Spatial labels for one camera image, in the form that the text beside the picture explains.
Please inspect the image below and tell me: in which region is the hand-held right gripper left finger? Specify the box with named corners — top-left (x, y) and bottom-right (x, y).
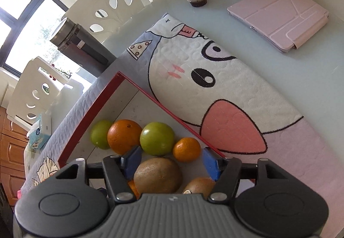
top-left (56, 146), bottom-right (142, 203)

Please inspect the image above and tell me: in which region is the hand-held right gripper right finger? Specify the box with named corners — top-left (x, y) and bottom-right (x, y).
top-left (203, 147), bottom-right (289, 202)

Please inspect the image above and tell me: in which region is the kiwi with sticker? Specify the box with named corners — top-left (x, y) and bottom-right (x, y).
top-left (183, 177), bottom-right (217, 197)

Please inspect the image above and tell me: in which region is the small tangerine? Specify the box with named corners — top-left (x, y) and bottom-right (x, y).
top-left (173, 137), bottom-right (201, 163)
top-left (127, 179), bottom-right (141, 199)

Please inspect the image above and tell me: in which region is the large orange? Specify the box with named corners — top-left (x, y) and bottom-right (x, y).
top-left (107, 119), bottom-right (143, 155)

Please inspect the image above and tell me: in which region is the brown kiwi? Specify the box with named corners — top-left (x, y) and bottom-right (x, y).
top-left (134, 157), bottom-right (183, 194)

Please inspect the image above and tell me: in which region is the green apple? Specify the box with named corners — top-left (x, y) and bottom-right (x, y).
top-left (90, 120), bottom-right (115, 150)
top-left (140, 122), bottom-right (176, 156)

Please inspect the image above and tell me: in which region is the red box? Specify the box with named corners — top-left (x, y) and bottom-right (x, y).
top-left (58, 71), bottom-right (256, 183)

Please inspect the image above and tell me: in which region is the printed cartoon blanket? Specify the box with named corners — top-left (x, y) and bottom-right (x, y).
top-left (20, 12), bottom-right (344, 238)

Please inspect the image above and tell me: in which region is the blue tissue pack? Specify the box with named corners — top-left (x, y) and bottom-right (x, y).
top-left (26, 112), bottom-right (52, 152)

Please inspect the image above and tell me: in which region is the wooden cabinet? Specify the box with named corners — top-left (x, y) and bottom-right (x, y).
top-left (0, 106), bottom-right (30, 206)

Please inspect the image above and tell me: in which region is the silver thermos bottle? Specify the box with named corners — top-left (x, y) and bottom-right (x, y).
top-left (49, 17), bottom-right (117, 77)

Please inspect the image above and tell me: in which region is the pink tablet case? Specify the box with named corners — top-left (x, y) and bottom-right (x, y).
top-left (226, 0), bottom-right (330, 53)

